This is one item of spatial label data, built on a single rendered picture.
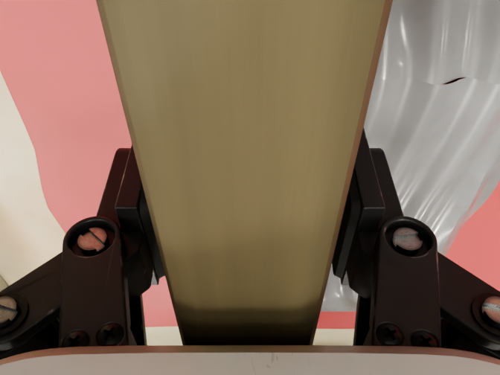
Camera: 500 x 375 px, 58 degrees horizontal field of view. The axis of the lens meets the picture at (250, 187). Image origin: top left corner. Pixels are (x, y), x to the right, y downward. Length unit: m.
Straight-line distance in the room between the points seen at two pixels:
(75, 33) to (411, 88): 0.12
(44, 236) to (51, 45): 0.12
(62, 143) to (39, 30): 0.05
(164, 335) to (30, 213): 0.14
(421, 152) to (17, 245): 0.21
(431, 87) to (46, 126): 0.15
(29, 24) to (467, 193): 0.19
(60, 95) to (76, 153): 0.03
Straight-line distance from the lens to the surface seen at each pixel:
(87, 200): 0.23
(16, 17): 0.18
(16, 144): 0.22
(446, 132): 0.20
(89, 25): 0.17
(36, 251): 0.28
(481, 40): 0.18
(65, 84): 0.19
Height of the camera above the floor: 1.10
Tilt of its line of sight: 43 degrees down
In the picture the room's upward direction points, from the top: 180 degrees counter-clockwise
